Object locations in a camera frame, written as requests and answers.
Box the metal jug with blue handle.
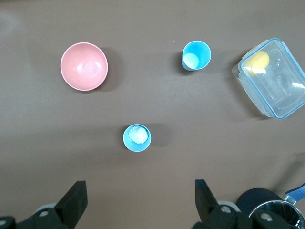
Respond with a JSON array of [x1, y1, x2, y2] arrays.
[[248, 182, 305, 229]]

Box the yellow round food piece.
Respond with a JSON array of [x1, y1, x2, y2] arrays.
[[244, 50, 271, 76]]

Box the brown table cover sheet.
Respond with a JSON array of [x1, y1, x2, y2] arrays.
[[0, 0, 305, 229]]

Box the empty blue cup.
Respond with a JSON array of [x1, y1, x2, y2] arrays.
[[181, 40, 212, 72]]

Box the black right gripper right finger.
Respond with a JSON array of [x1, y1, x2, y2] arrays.
[[192, 179, 305, 229]]

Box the pink bowl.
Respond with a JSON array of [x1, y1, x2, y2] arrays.
[[60, 42, 109, 92]]

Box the white crumpled wad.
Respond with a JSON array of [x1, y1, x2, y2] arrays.
[[128, 125, 149, 145]]

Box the clear container with blue trim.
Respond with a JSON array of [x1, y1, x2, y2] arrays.
[[232, 38, 305, 120]]

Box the blue cup with white wad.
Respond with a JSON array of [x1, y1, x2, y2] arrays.
[[122, 124, 152, 153]]

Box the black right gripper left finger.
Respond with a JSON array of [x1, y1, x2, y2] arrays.
[[0, 180, 88, 229]]

